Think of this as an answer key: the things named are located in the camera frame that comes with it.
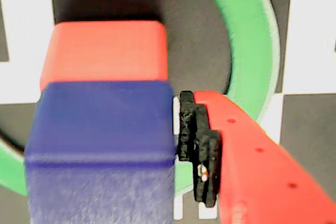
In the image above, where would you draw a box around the black white marker checkerboard mat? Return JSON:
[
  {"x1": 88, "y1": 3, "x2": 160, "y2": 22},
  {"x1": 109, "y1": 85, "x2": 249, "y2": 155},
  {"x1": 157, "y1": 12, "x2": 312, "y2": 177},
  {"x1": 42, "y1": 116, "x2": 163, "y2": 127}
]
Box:
[{"x1": 0, "y1": 0, "x2": 336, "y2": 224}]

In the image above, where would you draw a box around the red cube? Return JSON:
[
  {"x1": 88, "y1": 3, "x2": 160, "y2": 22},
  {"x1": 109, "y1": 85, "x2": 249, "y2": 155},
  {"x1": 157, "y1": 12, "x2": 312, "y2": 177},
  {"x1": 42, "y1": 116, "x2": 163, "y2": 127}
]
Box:
[{"x1": 39, "y1": 20, "x2": 169, "y2": 92}]

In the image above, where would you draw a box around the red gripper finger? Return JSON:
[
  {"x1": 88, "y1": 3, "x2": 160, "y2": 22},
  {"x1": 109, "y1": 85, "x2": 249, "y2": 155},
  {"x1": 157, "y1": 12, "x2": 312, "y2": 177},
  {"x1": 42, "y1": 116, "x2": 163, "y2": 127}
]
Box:
[{"x1": 178, "y1": 90, "x2": 336, "y2": 224}]

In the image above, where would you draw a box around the blue cube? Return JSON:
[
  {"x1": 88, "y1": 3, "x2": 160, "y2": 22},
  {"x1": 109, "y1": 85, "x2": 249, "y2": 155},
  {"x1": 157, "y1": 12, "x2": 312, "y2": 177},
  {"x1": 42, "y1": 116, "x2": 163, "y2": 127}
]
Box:
[{"x1": 24, "y1": 81, "x2": 176, "y2": 224}]

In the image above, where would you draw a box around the green flat ring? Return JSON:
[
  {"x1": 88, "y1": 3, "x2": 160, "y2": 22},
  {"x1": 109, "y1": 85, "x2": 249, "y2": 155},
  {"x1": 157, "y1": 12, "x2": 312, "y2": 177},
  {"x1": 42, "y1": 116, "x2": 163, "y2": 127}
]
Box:
[{"x1": 0, "y1": 0, "x2": 281, "y2": 204}]

